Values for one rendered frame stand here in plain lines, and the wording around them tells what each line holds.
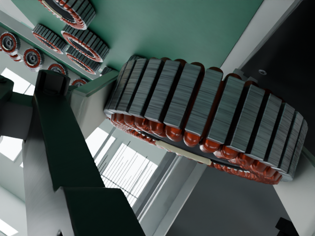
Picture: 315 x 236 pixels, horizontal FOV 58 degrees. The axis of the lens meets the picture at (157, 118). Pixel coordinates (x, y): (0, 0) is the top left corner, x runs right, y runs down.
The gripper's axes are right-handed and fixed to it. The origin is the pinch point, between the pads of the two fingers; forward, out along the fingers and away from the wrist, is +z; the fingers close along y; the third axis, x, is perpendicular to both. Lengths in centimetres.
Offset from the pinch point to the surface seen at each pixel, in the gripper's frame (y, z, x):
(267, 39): 3.9, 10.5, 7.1
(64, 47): -38, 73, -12
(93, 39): -22, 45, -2
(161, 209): 1.3, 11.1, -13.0
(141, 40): -10.0, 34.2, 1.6
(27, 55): -80, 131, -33
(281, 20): 3.7, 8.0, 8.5
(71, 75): -56, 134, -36
